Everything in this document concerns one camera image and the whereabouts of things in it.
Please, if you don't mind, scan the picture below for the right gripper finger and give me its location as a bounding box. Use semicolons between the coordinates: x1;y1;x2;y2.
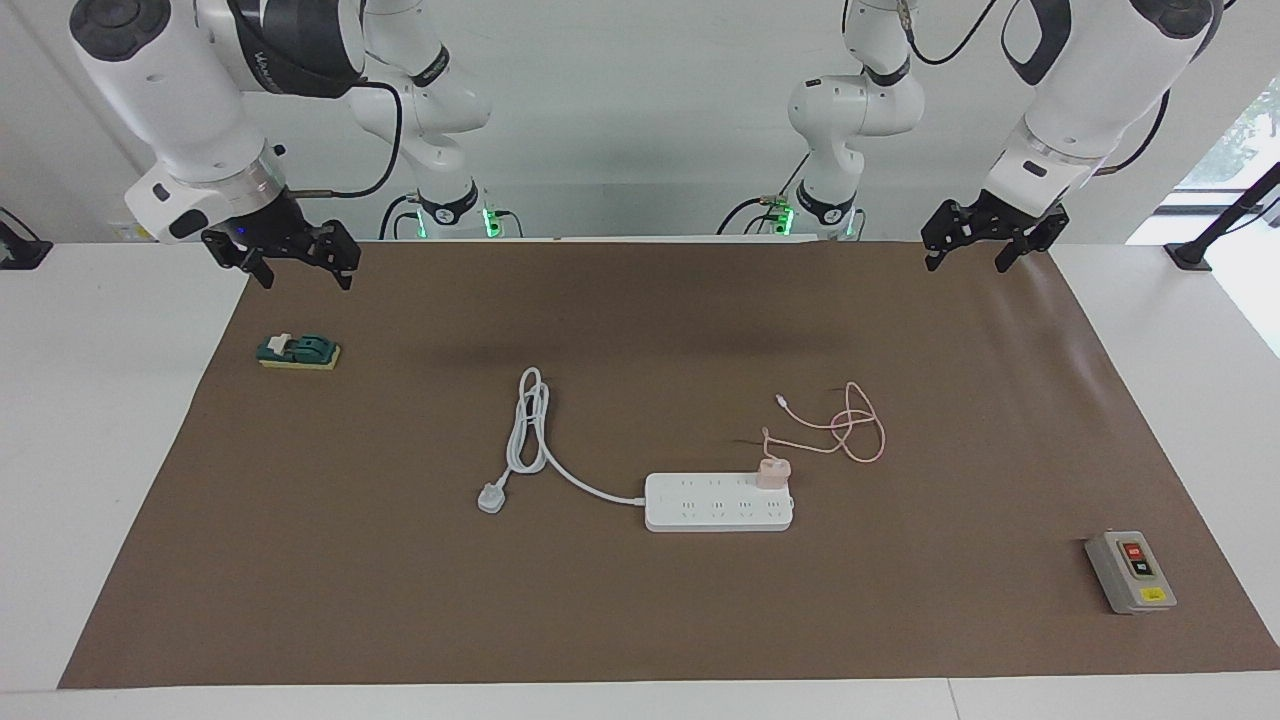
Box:
318;220;362;291
203;232;276;291

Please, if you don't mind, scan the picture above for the long black stand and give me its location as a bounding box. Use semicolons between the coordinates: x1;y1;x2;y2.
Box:
1165;162;1280;272

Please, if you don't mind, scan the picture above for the grey push button box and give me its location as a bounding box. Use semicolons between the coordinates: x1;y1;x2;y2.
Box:
1084;530;1178;615

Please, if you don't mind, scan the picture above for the bright window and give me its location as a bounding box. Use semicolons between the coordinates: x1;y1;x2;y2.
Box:
1175;80;1280;191

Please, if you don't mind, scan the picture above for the white power cord with plug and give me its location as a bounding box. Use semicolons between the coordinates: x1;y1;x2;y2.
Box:
477;367;647;515

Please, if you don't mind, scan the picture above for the pink charging cable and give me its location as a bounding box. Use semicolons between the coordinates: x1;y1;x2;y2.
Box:
762;381;887;466

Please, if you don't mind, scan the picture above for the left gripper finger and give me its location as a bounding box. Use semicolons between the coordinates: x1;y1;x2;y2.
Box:
995;208;1069;273
921;200;969;273

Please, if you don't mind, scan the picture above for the brown table mat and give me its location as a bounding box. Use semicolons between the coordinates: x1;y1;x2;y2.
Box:
58;240;1280;689

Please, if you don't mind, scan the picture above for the small black stand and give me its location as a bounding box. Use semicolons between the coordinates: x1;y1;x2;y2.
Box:
0;207;53;271

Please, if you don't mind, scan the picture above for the black base cable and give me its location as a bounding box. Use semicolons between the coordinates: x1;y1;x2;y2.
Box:
378;193;421;241
715;150;813;236

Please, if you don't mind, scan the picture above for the white power strip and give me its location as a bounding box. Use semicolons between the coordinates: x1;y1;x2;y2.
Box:
644;472;797;533

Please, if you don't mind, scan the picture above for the black right base cable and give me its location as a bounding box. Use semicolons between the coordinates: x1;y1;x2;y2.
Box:
378;193;421;241

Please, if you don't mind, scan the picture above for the black left base cable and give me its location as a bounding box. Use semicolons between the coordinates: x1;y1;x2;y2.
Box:
715;150;813;236

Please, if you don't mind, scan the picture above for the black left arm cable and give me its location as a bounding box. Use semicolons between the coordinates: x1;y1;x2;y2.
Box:
895;0;1173;177

